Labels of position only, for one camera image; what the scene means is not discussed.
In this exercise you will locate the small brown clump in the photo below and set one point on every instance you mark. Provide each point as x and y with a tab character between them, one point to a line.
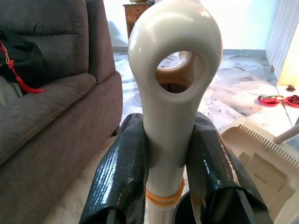
290	88

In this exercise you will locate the grey fabric sofa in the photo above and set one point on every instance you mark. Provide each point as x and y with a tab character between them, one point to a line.
58	121

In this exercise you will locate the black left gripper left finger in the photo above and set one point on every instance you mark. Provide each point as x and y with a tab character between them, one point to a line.
116	175

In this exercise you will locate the white ribbed panel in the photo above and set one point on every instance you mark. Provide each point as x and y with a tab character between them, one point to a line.
280	30

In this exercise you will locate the brown wooden drawer cabinet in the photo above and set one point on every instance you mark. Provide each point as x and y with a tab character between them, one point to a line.
132	16

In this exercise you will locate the beige plastic stool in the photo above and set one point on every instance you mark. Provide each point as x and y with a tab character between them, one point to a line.
170	74

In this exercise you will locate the cream plastic dustpan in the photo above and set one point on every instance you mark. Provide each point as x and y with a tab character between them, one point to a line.
257	168

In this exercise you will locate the orange rubber band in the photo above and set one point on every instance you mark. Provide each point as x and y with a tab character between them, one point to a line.
161	198
161	204

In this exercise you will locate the red plate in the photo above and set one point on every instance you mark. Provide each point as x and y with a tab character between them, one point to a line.
293	102
271	100

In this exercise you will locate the black round container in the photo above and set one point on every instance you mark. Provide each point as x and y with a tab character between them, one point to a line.
183	212

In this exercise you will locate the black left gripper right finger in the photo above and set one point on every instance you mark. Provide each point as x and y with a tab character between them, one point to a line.
217	168

